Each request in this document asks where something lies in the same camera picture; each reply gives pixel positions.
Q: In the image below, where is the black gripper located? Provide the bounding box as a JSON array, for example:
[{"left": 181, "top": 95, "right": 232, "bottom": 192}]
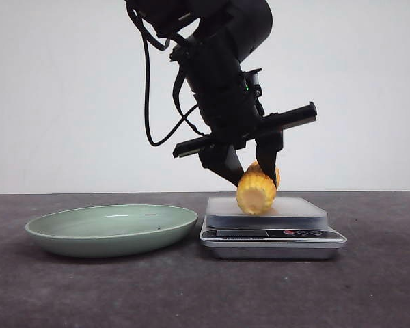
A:
[{"left": 173, "top": 68, "right": 317, "bottom": 187}]

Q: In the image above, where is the yellow corn cob piece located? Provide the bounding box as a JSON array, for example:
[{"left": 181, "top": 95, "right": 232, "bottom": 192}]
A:
[{"left": 236, "top": 161, "right": 280, "bottom": 215}]

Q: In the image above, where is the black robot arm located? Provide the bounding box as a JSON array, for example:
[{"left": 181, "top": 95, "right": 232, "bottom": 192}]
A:
[{"left": 126, "top": 1, "right": 317, "bottom": 185}]

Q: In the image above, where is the silver digital kitchen scale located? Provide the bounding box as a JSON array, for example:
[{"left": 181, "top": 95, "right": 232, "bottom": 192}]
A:
[{"left": 200, "top": 197, "right": 347, "bottom": 260}]

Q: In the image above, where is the green oval plate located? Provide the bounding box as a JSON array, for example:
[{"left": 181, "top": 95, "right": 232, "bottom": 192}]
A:
[{"left": 25, "top": 204, "right": 198, "bottom": 258}]

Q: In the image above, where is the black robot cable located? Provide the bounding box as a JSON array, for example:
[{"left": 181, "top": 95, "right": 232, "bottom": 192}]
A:
[{"left": 126, "top": 6, "right": 213, "bottom": 147}]

